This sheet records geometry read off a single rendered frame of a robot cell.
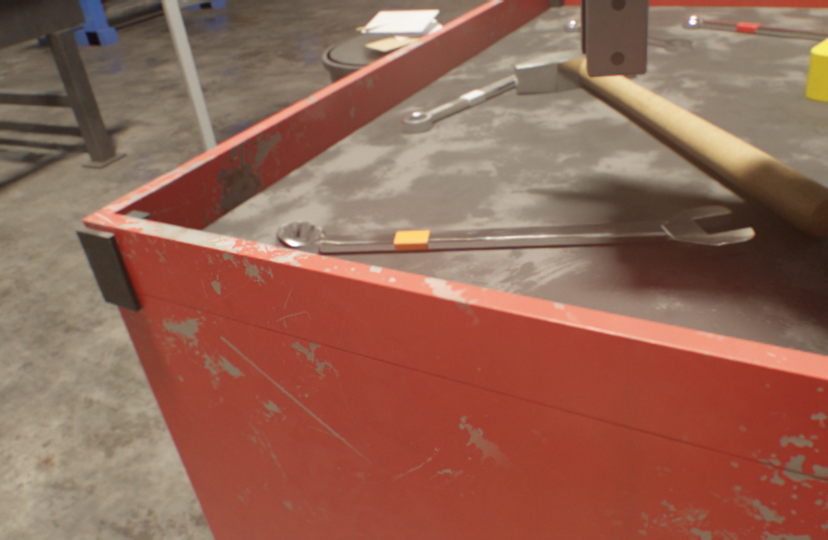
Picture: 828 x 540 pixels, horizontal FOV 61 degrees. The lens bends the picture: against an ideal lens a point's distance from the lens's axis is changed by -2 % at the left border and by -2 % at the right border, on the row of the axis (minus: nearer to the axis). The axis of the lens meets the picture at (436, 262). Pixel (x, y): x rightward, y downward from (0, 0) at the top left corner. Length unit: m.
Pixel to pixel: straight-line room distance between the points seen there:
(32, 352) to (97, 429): 0.49
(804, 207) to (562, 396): 0.18
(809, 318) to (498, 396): 0.14
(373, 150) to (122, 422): 1.42
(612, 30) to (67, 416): 1.80
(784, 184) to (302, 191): 0.31
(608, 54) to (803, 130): 0.26
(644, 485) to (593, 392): 0.05
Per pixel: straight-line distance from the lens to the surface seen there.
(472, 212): 0.44
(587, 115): 0.59
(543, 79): 0.64
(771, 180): 0.43
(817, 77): 0.62
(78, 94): 3.56
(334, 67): 2.00
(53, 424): 1.99
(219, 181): 0.49
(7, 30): 3.43
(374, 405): 0.36
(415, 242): 0.40
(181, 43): 2.61
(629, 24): 0.33
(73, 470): 1.83
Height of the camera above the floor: 1.10
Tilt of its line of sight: 31 degrees down
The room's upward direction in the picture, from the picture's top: 7 degrees counter-clockwise
